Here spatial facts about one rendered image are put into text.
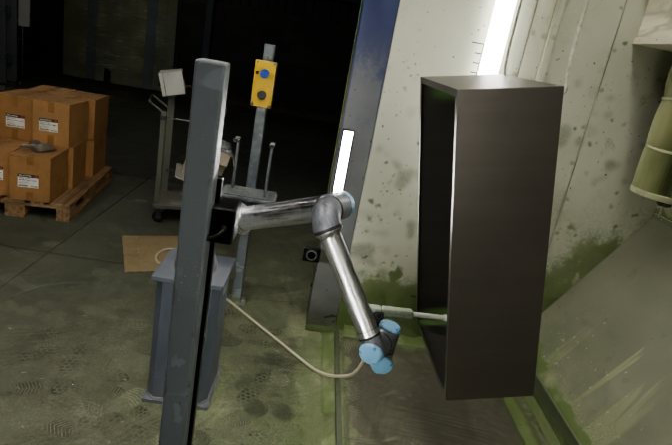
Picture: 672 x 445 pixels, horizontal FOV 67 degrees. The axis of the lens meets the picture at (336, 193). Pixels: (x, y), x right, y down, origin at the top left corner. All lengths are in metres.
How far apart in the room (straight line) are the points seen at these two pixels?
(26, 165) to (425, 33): 3.13
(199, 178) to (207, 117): 0.11
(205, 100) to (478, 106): 1.08
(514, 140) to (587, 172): 1.44
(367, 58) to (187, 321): 2.03
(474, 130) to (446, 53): 1.14
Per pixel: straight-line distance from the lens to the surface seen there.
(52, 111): 4.77
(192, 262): 0.95
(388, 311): 2.46
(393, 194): 2.91
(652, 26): 3.11
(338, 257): 1.96
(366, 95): 2.79
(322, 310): 3.18
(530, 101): 1.80
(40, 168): 4.49
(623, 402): 2.81
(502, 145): 1.79
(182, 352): 1.04
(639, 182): 2.98
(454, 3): 2.85
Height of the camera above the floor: 1.70
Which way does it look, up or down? 16 degrees down
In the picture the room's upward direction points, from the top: 10 degrees clockwise
